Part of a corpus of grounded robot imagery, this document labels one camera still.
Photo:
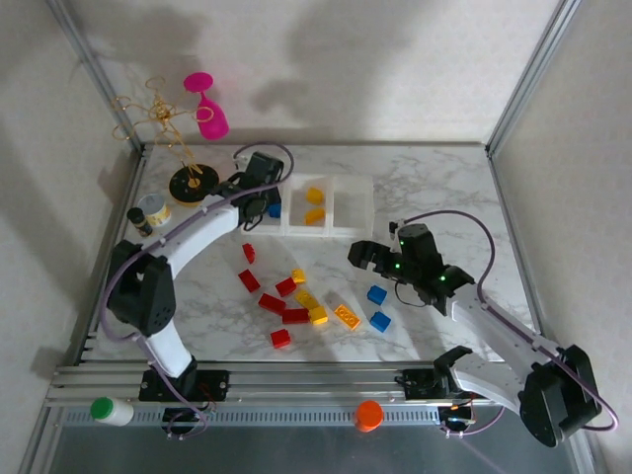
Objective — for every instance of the blue lego brick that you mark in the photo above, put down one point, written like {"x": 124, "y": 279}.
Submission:
{"x": 376, "y": 294}
{"x": 380, "y": 321}
{"x": 274, "y": 211}

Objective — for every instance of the small white yellow can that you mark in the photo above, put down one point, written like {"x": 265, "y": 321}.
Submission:
{"x": 154, "y": 210}

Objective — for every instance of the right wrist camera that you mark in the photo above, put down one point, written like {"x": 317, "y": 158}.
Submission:
{"x": 393, "y": 229}

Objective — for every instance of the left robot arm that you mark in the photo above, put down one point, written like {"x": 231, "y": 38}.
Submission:
{"x": 197, "y": 237}

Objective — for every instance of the yellow lego brick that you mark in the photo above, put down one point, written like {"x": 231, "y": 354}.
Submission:
{"x": 315, "y": 216}
{"x": 306, "y": 298}
{"x": 318, "y": 315}
{"x": 314, "y": 195}
{"x": 298, "y": 276}

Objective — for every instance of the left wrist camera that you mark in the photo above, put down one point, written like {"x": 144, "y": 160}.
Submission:
{"x": 240, "y": 159}

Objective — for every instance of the aluminium side rail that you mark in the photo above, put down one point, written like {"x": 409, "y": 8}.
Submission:
{"x": 513, "y": 237}
{"x": 95, "y": 326}

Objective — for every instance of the long orange-yellow lego brick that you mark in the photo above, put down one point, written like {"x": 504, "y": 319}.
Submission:
{"x": 347, "y": 317}

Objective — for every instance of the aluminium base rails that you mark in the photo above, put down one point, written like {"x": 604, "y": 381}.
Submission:
{"x": 296, "y": 382}

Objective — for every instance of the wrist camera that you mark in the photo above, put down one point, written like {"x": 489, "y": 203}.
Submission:
{"x": 393, "y": 229}
{"x": 240, "y": 159}

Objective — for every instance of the red lego brick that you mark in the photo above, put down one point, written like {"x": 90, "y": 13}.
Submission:
{"x": 249, "y": 280}
{"x": 285, "y": 287}
{"x": 271, "y": 303}
{"x": 249, "y": 253}
{"x": 280, "y": 339}
{"x": 295, "y": 316}

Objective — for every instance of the pink plastic wine glass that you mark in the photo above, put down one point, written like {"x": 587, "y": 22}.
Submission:
{"x": 212, "y": 118}

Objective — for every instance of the white bottle green cap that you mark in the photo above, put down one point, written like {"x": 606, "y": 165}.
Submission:
{"x": 113, "y": 412}

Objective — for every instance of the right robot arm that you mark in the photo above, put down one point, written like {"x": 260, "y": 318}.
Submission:
{"x": 494, "y": 321}

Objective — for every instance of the aluminium frame post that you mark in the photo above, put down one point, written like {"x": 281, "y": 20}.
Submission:
{"x": 101, "y": 79}
{"x": 530, "y": 74}

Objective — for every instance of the small dark bottle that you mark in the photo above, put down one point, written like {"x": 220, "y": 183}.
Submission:
{"x": 139, "y": 222}

